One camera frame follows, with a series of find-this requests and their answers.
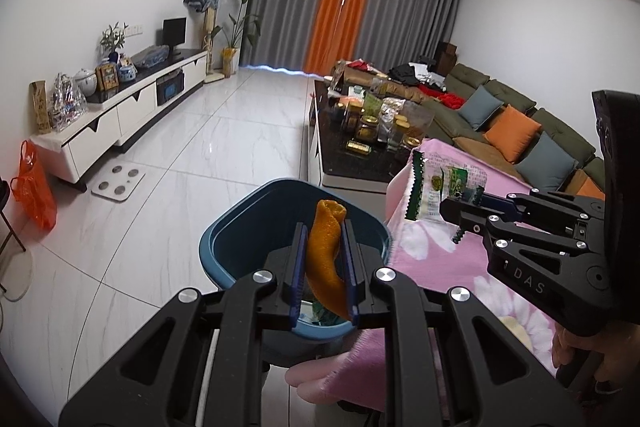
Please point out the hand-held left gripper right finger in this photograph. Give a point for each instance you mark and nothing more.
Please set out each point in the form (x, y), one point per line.
(350, 277)

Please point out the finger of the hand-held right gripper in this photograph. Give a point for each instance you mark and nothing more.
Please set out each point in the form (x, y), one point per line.
(497, 203)
(465, 214)

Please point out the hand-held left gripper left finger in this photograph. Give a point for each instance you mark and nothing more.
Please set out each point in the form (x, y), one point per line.
(300, 267)

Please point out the orange peel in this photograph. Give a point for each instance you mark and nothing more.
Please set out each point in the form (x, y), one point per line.
(327, 257)

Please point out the clear green-edged snack wrapper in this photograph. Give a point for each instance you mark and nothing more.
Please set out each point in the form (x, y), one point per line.
(430, 197)

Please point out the blue trash bin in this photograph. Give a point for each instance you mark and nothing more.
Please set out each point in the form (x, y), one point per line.
(240, 237)

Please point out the person's right hand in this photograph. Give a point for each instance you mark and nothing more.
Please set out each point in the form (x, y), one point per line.
(575, 347)

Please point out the pink flower-print blanket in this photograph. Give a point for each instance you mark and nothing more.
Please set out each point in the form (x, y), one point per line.
(435, 257)

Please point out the grey-blue cushion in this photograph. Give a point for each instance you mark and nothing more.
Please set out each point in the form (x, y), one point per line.
(479, 108)
(547, 162)

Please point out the orange cushion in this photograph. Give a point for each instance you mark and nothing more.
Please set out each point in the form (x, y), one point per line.
(512, 132)
(585, 187)

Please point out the green sofa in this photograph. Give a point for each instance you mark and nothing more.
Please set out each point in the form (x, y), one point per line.
(550, 117)

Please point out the black coffee table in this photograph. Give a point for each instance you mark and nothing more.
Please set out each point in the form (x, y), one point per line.
(350, 164)

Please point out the group of jars and bottles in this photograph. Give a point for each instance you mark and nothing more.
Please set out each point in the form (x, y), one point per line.
(372, 117)

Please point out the pile of clothes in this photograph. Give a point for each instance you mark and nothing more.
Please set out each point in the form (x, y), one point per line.
(425, 82)

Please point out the brown box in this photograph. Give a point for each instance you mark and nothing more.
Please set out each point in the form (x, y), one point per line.
(446, 57)

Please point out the white bathroom scale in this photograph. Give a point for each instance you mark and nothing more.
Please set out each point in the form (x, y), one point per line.
(119, 183)

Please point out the white tv cabinet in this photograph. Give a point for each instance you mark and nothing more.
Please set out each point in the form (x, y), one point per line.
(135, 107)

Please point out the orange curtain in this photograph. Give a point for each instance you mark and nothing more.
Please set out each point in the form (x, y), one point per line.
(340, 7)

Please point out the tall green plant in vase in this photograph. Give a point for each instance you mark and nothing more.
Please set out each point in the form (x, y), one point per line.
(240, 32)

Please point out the grey-blue bag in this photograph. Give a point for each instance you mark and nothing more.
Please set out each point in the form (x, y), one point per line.
(150, 57)

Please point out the blue and white porcelain jar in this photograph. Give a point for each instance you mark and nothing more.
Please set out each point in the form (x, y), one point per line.
(127, 71)

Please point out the black monitor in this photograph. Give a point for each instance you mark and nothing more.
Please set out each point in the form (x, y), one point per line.
(174, 32)

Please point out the framed picture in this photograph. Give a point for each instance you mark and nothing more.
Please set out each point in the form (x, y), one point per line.
(107, 77)

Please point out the orange plastic bag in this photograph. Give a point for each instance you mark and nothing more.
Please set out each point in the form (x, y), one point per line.
(35, 192)

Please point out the cellophane-wrapped gift basket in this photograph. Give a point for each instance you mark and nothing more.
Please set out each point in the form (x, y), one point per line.
(70, 104)

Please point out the white lidded jar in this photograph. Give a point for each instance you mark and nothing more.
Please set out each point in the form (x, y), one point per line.
(85, 83)

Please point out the plant in blue vase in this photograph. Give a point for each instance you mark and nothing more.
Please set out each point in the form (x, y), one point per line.
(114, 44)

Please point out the black stool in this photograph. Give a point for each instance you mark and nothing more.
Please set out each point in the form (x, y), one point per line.
(7, 217)

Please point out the tan paper box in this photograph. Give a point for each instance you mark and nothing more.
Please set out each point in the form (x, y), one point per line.
(43, 107)

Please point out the white wall socket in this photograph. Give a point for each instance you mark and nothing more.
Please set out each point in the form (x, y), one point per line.
(132, 30)

